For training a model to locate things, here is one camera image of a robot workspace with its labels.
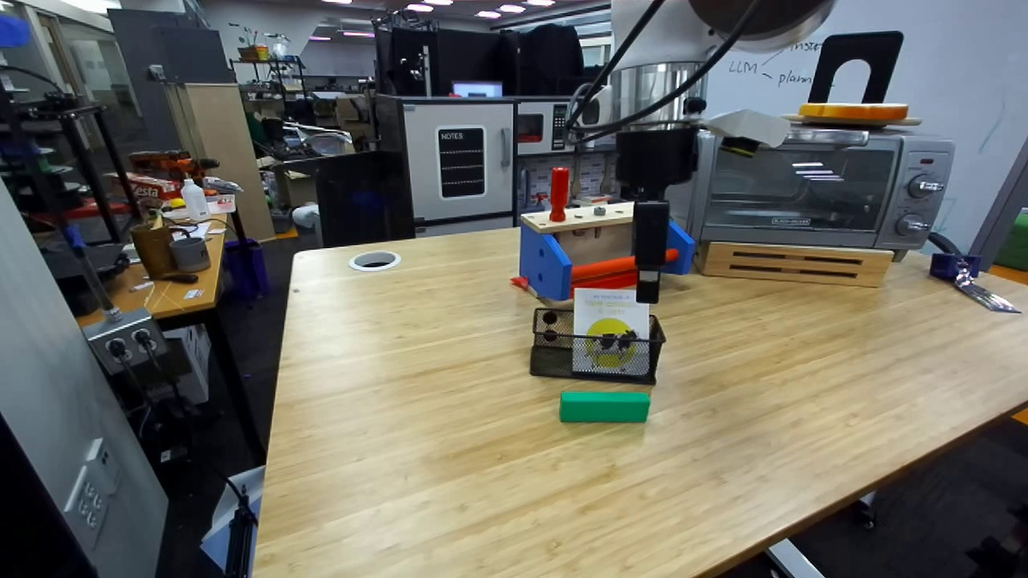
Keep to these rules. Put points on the grey control box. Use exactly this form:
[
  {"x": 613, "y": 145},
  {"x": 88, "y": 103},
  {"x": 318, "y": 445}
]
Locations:
[{"x": 65, "y": 428}]

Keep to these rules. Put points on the white lab oven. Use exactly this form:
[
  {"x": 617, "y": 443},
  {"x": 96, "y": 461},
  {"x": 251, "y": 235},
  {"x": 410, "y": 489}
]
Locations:
[{"x": 430, "y": 162}]

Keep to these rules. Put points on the black arch stand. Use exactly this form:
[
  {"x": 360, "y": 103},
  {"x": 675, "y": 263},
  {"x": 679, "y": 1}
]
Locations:
[{"x": 829, "y": 65}]

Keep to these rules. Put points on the small blue screen monitor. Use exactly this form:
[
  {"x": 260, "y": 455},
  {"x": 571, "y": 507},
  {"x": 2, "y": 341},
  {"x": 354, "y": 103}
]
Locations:
[{"x": 477, "y": 92}]

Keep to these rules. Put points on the white paper sheet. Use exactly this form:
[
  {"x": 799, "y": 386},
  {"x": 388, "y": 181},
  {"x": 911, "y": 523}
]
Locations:
[{"x": 750, "y": 129}]

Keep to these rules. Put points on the green rectangular block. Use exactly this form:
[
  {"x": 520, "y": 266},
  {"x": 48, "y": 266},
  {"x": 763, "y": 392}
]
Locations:
[{"x": 603, "y": 407}]

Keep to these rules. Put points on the red toy peg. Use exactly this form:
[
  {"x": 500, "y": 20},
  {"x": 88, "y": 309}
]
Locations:
[{"x": 561, "y": 195}]

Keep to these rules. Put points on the cardboard box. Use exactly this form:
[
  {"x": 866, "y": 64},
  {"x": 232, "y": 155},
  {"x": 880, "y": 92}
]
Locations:
[{"x": 155, "y": 248}]

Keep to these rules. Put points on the white plastic bottle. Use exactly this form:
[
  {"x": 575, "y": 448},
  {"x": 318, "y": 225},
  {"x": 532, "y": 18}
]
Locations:
[{"x": 193, "y": 200}]

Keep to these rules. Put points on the wooden side desk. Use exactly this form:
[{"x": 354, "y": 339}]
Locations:
[{"x": 171, "y": 294}]

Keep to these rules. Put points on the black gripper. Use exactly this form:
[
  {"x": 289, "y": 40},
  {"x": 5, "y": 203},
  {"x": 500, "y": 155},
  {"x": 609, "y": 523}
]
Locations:
[{"x": 657, "y": 162}]

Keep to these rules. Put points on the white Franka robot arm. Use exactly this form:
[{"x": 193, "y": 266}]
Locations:
[{"x": 760, "y": 18}]

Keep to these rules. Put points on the orange toy peg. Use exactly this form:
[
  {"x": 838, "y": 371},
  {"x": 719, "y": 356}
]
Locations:
[{"x": 603, "y": 271}]

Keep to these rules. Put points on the black office chair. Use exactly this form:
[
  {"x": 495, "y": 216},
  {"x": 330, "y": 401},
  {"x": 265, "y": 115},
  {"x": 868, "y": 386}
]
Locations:
[{"x": 365, "y": 199}]

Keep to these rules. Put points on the blue wooden peg bench toy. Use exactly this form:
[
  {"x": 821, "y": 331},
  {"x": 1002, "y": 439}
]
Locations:
[{"x": 545, "y": 263}]

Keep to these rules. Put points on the orange plate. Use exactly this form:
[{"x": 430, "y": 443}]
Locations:
[{"x": 852, "y": 115}]

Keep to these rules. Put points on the grey toaster oven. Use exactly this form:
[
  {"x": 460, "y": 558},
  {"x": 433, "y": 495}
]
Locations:
[{"x": 815, "y": 195}]

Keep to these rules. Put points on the small white yellow book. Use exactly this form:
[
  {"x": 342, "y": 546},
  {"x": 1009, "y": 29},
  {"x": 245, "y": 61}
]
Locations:
[{"x": 613, "y": 331}]

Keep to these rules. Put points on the black mesh holder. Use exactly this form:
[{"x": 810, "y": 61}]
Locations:
[{"x": 549, "y": 356}]

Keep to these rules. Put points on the wooden slatted crate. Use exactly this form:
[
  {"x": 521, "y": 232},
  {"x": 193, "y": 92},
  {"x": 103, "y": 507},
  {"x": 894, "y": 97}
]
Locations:
[{"x": 799, "y": 266}]

